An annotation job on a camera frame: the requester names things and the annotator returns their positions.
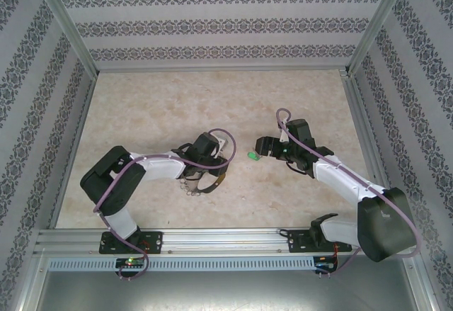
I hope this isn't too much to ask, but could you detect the aluminium floor rail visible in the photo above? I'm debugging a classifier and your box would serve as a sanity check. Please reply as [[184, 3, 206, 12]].
[[94, 65, 351, 75]]

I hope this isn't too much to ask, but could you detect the thin black right gripper cable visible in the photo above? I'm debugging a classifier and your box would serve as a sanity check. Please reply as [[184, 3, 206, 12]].
[[285, 160, 309, 178]]

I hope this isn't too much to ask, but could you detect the grey steel panel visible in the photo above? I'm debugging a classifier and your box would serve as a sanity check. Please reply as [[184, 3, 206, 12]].
[[35, 271, 431, 311]]

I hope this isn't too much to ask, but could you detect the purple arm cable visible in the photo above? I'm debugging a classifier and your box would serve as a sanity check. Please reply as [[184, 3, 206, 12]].
[[275, 108, 421, 279], [92, 128, 237, 283]]

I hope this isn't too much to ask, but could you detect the aluminium side rail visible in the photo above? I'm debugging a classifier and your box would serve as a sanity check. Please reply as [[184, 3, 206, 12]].
[[47, 73, 98, 229], [341, 72, 417, 230]]

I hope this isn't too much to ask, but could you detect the aluminium mounting rail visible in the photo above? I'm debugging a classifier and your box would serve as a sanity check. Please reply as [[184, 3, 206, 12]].
[[33, 228, 417, 255]]

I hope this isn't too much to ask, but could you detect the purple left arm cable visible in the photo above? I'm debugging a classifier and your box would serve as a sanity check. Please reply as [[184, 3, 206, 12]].
[[92, 128, 237, 283]]

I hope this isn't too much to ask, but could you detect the aluminium frame post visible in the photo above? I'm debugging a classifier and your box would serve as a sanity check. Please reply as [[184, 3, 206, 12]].
[[346, 0, 415, 75], [30, 0, 99, 75]]

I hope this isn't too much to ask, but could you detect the slotted grey cable duct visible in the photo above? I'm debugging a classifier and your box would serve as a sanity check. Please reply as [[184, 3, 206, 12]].
[[47, 256, 316, 272]]

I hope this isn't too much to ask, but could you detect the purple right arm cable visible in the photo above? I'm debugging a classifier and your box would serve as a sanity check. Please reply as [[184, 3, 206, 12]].
[[275, 108, 421, 279]]

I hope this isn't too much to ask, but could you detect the metal band keyring with rings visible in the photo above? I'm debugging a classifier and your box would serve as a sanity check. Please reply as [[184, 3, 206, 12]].
[[178, 172, 227, 197]]

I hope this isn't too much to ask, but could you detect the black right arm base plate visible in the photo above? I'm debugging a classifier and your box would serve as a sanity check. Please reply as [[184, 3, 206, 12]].
[[287, 229, 353, 254]]

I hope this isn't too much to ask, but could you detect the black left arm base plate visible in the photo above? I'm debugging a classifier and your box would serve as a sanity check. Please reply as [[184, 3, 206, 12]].
[[98, 231, 164, 255]]

